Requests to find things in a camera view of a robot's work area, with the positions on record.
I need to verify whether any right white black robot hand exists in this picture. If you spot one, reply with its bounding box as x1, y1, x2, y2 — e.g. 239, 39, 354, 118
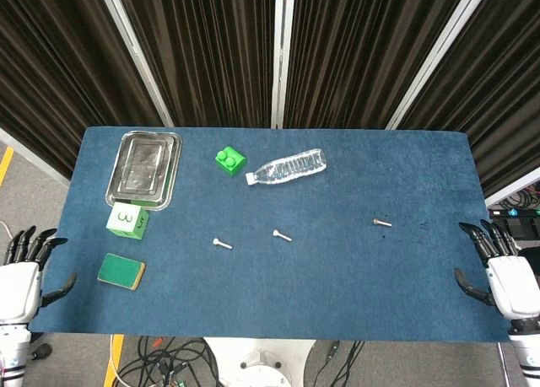
453, 219, 540, 320

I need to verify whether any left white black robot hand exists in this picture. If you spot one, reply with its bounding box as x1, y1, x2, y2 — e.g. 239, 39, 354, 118
0, 225, 78, 323

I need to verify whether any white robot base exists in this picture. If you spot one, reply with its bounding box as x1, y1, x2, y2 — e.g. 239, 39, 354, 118
202, 337, 317, 387

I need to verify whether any black power strip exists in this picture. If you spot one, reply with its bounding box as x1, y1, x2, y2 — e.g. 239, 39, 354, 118
488, 208, 540, 240

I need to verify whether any black caster wheel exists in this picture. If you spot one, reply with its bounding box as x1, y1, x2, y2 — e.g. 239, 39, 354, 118
29, 343, 54, 361

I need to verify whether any green yellow sponge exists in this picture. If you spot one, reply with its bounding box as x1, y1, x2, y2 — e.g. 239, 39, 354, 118
96, 252, 147, 292

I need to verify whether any green numbered foam die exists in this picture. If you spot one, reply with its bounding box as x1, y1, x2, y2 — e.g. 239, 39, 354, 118
105, 201, 150, 239

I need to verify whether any rectangular stainless steel tray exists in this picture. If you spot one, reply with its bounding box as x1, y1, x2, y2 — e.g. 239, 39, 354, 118
104, 130, 183, 212

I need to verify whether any dark pleated curtain panel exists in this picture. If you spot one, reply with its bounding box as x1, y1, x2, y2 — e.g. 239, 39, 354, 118
0, 0, 166, 181
113, 0, 278, 129
398, 0, 540, 198
284, 0, 473, 130

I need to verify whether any blue felt table cloth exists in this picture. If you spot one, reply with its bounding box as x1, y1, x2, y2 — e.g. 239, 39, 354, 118
31, 126, 511, 343

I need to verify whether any green toy building block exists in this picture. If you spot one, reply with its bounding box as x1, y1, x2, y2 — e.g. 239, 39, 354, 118
214, 145, 248, 178

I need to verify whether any clear plastic water bottle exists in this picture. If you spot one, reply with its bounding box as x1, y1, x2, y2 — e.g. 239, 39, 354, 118
245, 148, 328, 187

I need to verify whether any black floor cable bundle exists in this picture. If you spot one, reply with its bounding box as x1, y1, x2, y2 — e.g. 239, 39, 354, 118
113, 336, 220, 387

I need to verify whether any white partition post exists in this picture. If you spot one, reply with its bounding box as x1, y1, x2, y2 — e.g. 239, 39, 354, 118
270, 0, 295, 130
94, 0, 175, 127
386, 0, 494, 131

